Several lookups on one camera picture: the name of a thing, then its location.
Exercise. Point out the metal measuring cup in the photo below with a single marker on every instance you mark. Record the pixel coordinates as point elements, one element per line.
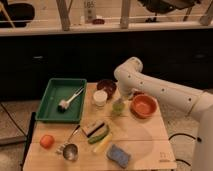
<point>70,152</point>

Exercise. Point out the dish brush with metal handle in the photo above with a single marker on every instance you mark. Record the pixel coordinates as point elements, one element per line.
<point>64,104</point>

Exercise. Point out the green plastic tray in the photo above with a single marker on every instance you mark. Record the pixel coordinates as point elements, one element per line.
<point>56,90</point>

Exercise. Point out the green cucumber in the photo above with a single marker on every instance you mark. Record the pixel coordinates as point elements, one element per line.
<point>99,137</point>

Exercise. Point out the dark brown bowl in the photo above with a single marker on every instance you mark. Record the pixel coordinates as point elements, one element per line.
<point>108,86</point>

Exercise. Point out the metal spoon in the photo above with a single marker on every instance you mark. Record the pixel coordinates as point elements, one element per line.
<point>73,133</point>

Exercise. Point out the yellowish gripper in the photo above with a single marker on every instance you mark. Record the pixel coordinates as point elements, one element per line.
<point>122,99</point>

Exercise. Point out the black white eraser block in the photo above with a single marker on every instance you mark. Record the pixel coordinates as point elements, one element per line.
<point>88,130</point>

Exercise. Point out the blue sponge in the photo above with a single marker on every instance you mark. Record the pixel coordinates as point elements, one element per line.
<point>118,155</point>

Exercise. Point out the green plastic cup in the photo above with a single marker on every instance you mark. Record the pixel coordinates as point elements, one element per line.
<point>117,108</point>

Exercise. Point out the orange fruit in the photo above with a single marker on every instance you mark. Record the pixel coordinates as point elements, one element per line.
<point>47,141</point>

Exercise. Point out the white round lid container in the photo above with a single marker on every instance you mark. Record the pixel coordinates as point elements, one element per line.
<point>100,98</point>

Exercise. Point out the orange bowl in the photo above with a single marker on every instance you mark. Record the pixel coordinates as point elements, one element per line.
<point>143,106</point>

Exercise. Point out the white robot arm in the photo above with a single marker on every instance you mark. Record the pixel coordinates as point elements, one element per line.
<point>196,103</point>

